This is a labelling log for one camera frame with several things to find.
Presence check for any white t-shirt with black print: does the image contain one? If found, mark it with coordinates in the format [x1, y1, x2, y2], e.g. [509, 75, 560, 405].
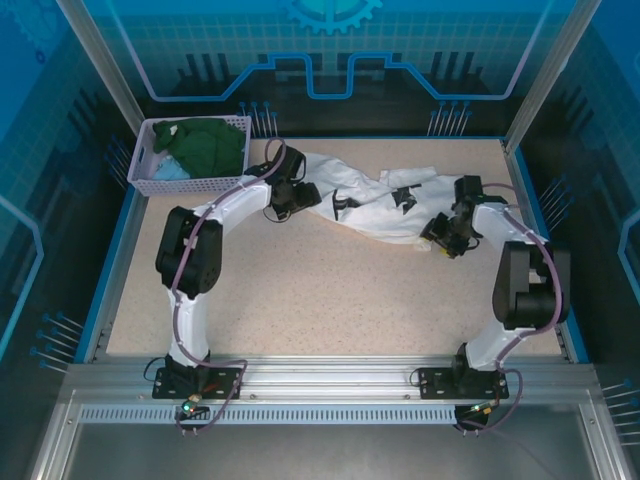
[299, 149, 459, 252]

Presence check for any lilac plastic basket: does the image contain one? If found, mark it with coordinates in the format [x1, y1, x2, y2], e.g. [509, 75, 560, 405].
[128, 117, 252, 198]

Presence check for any dark green t-shirt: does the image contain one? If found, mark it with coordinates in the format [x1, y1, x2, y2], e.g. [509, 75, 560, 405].
[152, 118, 247, 179]

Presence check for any light blue t-shirt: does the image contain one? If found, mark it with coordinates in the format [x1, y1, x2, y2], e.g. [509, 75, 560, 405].
[152, 155, 192, 182]

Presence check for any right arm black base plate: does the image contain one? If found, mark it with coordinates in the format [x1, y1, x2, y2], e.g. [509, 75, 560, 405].
[416, 367, 512, 401]

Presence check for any aluminium mounting rail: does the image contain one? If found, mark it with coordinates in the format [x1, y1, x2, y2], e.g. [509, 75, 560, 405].
[64, 356, 597, 402]

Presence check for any aluminium frame post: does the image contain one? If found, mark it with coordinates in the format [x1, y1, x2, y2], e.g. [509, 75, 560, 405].
[54, 0, 153, 146]
[503, 0, 602, 154]

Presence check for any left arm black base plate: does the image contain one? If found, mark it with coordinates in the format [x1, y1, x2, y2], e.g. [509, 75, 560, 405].
[151, 366, 244, 401]

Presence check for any slotted grey cable duct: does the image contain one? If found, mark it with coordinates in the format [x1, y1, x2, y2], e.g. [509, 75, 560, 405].
[78, 405, 459, 427]

